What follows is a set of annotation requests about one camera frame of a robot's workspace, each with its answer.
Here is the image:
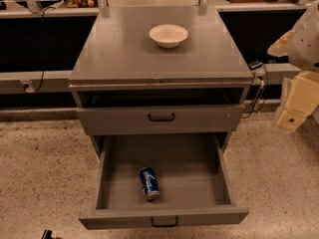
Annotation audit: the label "blue pepsi can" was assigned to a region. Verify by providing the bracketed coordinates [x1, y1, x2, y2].
[140, 167, 160, 201]

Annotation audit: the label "small black device on rail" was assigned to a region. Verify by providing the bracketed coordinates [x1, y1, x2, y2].
[248, 61, 263, 71]

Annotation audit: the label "open grey middle drawer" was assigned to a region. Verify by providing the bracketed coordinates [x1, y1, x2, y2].
[79, 133, 249, 230]

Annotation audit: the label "black cables at right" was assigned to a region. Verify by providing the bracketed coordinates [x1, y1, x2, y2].
[241, 63, 269, 120]

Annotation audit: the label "black hanging power cable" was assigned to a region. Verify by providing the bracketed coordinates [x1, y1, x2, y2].
[33, 5, 57, 93]

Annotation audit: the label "black drawer handle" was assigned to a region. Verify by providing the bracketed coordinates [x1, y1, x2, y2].
[151, 216, 178, 228]
[148, 114, 175, 122]

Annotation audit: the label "black object on floor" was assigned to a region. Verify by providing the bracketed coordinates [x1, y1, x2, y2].
[41, 230, 53, 239]

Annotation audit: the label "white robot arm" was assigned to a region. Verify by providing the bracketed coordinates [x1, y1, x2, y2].
[267, 1, 319, 132]

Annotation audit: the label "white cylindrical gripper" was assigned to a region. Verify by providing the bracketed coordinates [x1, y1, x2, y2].
[276, 71, 319, 131]

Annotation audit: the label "white ceramic bowl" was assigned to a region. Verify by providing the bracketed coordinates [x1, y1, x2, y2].
[149, 24, 188, 49]

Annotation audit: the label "black middle drawer handle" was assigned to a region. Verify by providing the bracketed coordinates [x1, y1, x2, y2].
[151, 216, 178, 228]

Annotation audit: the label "grey drawer cabinet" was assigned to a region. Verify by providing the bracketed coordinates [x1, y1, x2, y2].
[70, 6, 252, 151]

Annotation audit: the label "black top drawer handle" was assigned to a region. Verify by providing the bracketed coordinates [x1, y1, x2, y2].
[148, 114, 175, 122]

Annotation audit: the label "closed grey top drawer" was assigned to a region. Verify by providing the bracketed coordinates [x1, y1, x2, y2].
[77, 105, 243, 135]

